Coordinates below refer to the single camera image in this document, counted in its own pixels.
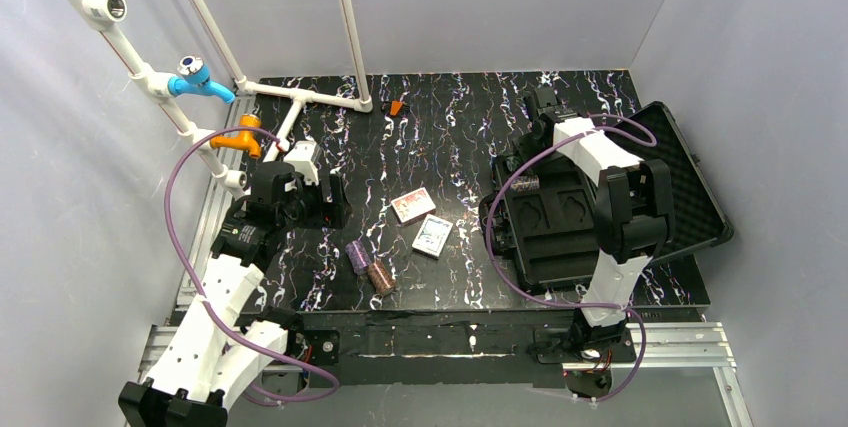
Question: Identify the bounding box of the black poker set case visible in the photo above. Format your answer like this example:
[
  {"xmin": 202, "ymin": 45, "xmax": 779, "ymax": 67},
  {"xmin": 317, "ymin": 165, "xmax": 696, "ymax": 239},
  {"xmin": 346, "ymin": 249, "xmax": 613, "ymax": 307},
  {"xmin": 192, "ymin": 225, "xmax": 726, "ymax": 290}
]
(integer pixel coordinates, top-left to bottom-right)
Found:
[{"xmin": 492, "ymin": 101, "xmax": 734, "ymax": 294}]

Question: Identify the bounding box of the blue playing card deck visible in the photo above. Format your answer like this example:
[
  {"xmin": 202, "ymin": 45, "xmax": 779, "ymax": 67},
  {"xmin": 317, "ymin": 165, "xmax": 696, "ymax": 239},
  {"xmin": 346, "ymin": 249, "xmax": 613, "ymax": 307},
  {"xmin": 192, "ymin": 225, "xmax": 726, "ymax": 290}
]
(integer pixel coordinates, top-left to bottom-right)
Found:
[{"xmin": 412, "ymin": 214, "xmax": 454, "ymax": 258}]

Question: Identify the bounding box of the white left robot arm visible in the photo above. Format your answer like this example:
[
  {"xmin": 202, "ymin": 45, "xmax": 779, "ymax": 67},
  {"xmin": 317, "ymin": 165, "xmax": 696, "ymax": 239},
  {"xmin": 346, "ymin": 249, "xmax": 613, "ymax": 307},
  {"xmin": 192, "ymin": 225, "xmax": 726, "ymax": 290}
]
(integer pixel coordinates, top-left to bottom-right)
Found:
[{"xmin": 118, "ymin": 161, "xmax": 351, "ymax": 426}]

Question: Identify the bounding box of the orange black poker chip stack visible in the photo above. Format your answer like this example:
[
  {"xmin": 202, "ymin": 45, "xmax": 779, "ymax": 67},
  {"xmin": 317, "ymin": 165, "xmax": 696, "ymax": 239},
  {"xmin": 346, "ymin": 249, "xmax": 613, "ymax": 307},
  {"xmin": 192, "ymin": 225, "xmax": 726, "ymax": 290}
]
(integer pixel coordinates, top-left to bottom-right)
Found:
[{"xmin": 366, "ymin": 259, "xmax": 396, "ymax": 296}]

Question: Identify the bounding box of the orange plastic faucet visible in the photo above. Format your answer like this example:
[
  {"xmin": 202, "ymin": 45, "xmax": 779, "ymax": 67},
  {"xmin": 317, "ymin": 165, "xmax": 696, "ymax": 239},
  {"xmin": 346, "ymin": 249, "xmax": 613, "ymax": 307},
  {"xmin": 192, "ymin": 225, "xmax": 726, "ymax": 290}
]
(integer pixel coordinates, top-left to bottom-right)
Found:
[{"xmin": 209, "ymin": 114, "xmax": 261, "ymax": 159}]

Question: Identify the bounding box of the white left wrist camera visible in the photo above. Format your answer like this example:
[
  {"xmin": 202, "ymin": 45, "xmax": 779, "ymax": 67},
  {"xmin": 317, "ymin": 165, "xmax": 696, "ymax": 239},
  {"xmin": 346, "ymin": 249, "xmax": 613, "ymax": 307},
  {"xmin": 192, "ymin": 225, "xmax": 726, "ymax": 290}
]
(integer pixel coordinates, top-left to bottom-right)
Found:
[{"xmin": 283, "ymin": 140, "xmax": 322, "ymax": 186}]

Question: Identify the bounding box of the purple poker chip stack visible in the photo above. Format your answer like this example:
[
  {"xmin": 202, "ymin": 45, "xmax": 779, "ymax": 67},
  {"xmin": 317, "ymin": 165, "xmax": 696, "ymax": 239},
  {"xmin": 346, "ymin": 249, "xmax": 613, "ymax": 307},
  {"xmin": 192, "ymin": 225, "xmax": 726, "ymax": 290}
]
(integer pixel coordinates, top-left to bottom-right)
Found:
[{"xmin": 345, "ymin": 240, "xmax": 373, "ymax": 276}]

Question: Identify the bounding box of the aluminium rail frame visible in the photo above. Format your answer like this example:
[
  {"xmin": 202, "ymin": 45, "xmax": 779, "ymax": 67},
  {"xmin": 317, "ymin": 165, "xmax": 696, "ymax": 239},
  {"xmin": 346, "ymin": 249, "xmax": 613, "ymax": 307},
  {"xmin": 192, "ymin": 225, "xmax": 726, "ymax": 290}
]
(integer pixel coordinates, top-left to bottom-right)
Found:
[{"xmin": 137, "ymin": 95, "xmax": 755, "ymax": 427}]

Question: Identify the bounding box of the small orange black clip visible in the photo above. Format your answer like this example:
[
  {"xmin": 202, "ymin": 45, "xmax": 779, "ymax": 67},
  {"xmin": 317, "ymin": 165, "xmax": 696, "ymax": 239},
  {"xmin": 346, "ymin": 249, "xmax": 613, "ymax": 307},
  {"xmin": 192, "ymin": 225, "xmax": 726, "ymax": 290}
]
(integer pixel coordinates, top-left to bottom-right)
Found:
[{"xmin": 381, "ymin": 100, "xmax": 409, "ymax": 118}]

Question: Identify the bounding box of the blue plastic faucet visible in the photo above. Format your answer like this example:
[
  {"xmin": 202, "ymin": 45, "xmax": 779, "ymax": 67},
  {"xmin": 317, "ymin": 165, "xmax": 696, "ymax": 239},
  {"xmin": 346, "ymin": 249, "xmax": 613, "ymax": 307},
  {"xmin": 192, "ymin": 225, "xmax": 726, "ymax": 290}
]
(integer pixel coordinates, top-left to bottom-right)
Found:
[{"xmin": 167, "ymin": 55, "xmax": 236, "ymax": 104}]

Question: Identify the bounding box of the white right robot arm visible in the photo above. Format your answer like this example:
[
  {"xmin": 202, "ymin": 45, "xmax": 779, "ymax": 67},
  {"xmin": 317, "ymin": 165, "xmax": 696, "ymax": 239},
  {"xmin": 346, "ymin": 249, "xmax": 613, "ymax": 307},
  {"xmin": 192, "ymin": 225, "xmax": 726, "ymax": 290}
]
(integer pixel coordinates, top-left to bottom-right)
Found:
[{"xmin": 522, "ymin": 87, "xmax": 675, "ymax": 351}]

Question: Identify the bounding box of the red playing card deck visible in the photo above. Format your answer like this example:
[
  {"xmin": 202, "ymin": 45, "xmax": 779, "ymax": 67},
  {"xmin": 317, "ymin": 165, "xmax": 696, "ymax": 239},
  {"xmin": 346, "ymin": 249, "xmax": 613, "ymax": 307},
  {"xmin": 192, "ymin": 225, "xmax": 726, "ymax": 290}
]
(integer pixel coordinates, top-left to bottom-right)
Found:
[{"xmin": 390, "ymin": 187, "xmax": 436, "ymax": 225}]

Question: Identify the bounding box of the white pvc pipe frame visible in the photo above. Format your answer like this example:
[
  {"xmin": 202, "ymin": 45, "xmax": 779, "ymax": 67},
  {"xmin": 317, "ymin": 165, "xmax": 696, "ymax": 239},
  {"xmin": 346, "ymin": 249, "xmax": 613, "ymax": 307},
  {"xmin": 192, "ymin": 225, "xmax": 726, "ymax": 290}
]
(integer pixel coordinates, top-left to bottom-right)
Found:
[{"xmin": 29, "ymin": 0, "xmax": 374, "ymax": 199}]

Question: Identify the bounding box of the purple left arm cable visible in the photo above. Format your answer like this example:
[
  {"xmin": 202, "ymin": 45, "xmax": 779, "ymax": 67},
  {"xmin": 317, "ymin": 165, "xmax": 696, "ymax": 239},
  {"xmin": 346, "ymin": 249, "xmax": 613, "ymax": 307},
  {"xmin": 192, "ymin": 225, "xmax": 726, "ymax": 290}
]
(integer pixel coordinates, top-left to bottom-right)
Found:
[{"xmin": 164, "ymin": 126, "xmax": 342, "ymax": 409}]

